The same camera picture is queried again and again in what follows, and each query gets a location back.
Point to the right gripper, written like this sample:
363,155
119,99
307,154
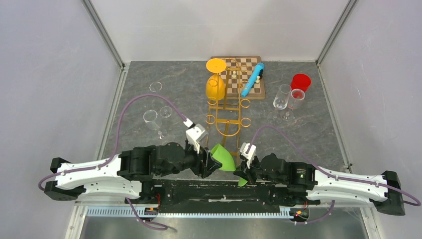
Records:
247,173

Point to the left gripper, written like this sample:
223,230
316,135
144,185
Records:
209,165

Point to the green plastic wine glass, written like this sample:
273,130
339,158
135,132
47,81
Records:
223,156

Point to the orange plastic wine glass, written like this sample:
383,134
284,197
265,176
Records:
215,86

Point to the gold wire glass rack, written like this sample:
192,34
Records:
225,115

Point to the clear wine glass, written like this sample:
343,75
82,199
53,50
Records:
153,122
296,99
280,104
161,107

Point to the red plastic wine glass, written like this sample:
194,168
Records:
301,81

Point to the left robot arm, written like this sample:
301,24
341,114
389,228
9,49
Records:
128,174

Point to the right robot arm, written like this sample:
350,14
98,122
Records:
307,184

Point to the blue cylinder tube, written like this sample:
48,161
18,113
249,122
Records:
252,79

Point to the wooden chessboard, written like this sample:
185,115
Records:
244,66

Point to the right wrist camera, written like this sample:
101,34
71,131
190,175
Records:
247,153

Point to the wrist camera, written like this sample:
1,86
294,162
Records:
197,137
247,153

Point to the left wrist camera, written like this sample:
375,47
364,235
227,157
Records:
197,137

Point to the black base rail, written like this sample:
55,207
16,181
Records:
212,197

